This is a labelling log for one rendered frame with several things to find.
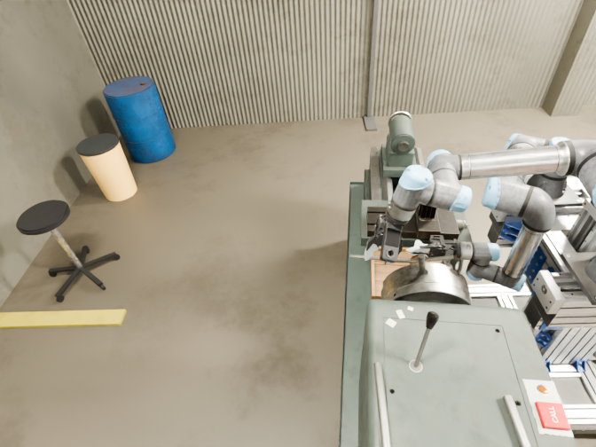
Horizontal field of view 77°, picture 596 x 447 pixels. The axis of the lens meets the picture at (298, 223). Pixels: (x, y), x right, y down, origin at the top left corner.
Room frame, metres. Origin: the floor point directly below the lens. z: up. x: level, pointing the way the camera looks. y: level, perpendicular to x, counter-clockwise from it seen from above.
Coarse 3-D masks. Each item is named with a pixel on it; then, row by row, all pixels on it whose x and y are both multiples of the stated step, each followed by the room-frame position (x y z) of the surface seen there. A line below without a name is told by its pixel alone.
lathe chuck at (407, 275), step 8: (416, 264) 0.84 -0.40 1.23; (432, 264) 0.83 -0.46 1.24; (440, 264) 0.83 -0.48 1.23; (392, 272) 0.86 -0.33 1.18; (400, 272) 0.84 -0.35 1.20; (408, 272) 0.82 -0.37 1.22; (416, 272) 0.81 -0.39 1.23; (432, 272) 0.80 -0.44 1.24; (440, 272) 0.80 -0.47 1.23; (448, 272) 0.80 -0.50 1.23; (384, 280) 0.86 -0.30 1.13; (392, 280) 0.83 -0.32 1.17; (400, 280) 0.80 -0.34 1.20; (408, 280) 0.79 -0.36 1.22; (416, 280) 0.78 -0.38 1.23; (424, 280) 0.77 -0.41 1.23; (432, 280) 0.76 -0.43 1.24; (440, 280) 0.76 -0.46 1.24; (448, 280) 0.76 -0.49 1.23; (456, 280) 0.77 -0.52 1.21; (464, 280) 0.79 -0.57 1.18; (384, 288) 0.83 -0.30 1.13; (392, 288) 0.79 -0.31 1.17; (464, 288) 0.75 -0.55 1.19; (384, 296) 0.80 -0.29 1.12
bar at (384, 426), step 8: (376, 368) 0.46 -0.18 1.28; (376, 376) 0.44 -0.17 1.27; (376, 384) 0.42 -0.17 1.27; (376, 392) 0.40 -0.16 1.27; (384, 392) 0.40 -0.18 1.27; (384, 400) 0.38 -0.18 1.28; (384, 408) 0.36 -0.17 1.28; (384, 416) 0.34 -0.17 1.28; (384, 424) 0.32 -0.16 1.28; (384, 432) 0.30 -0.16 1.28; (384, 440) 0.29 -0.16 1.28
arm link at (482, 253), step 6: (474, 246) 1.01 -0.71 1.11; (480, 246) 1.00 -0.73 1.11; (486, 246) 1.00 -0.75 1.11; (492, 246) 1.00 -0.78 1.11; (474, 252) 0.98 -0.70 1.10; (480, 252) 0.98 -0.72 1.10; (486, 252) 0.98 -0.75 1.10; (492, 252) 0.97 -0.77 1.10; (498, 252) 0.97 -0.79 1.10; (474, 258) 0.97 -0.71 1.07; (480, 258) 0.97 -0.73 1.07; (486, 258) 0.97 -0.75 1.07; (492, 258) 0.96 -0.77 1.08; (498, 258) 0.96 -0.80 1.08; (480, 264) 0.97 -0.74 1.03; (486, 264) 0.97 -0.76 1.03
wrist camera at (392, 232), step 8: (392, 224) 0.77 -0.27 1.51; (384, 232) 0.76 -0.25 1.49; (392, 232) 0.75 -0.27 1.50; (400, 232) 0.75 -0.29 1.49; (384, 240) 0.74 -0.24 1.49; (392, 240) 0.73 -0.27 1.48; (384, 248) 0.72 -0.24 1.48; (392, 248) 0.72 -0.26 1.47; (384, 256) 0.70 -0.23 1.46; (392, 256) 0.69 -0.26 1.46
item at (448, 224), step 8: (368, 208) 1.45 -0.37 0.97; (376, 208) 1.44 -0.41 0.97; (384, 208) 1.44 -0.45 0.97; (440, 208) 1.40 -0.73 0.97; (368, 216) 1.39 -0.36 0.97; (376, 216) 1.38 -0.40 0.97; (440, 216) 1.34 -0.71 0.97; (448, 216) 1.34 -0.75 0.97; (368, 224) 1.35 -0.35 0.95; (376, 224) 1.34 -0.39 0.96; (408, 224) 1.31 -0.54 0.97; (440, 224) 1.29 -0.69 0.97; (448, 224) 1.28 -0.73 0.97; (456, 224) 1.27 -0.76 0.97; (368, 232) 1.29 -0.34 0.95; (408, 232) 1.26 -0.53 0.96; (448, 232) 1.23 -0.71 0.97; (456, 232) 1.22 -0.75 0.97
